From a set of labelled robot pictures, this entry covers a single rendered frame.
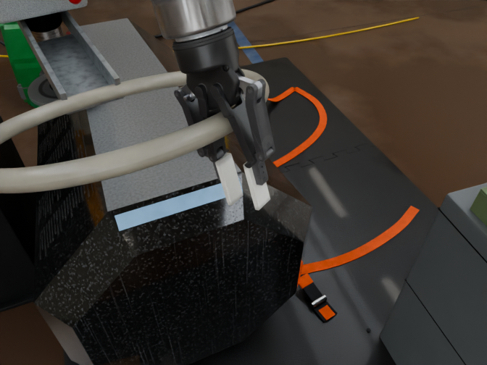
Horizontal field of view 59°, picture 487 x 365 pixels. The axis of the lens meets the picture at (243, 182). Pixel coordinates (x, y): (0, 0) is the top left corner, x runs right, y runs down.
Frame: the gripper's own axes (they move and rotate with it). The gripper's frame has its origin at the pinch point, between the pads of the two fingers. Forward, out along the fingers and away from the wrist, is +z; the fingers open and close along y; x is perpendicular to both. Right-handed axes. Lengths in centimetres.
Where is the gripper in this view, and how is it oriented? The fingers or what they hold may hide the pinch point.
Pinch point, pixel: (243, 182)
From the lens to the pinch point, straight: 59.1
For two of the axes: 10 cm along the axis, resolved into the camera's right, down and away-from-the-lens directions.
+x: -5.7, 4.9, -6.5
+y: -7.8, -0.9, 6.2
